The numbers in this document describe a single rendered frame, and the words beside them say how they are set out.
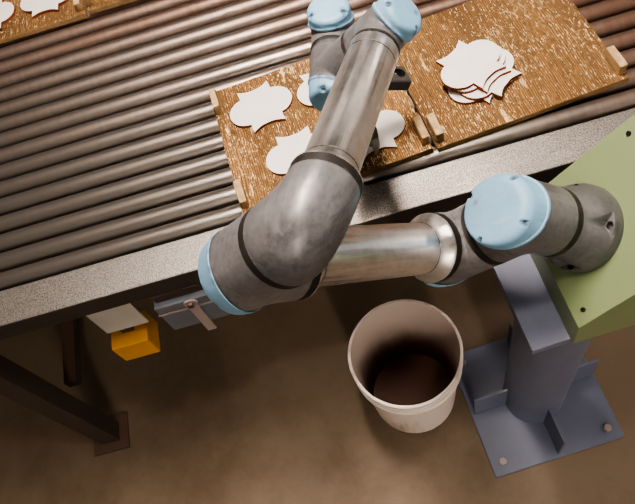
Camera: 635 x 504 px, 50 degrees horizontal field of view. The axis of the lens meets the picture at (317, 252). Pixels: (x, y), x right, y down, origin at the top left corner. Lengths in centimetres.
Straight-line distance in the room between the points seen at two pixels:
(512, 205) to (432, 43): 64
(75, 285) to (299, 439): 96
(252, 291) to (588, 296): 61
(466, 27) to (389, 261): 76
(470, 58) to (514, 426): 110
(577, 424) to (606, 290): 99
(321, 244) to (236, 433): 150
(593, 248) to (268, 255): 58
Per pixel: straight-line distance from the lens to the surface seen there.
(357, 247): 98
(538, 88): 152
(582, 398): 219
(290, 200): 80
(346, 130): 87
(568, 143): 147
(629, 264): 121
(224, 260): 86
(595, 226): 118
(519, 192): 106
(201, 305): 151
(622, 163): 124
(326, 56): 113
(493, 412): 215
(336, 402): 220
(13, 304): 157
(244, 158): 149
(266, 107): 155
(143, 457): 234
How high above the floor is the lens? 209
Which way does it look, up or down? 60 degrees down
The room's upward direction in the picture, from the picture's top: 22 degrees counter-clockwise
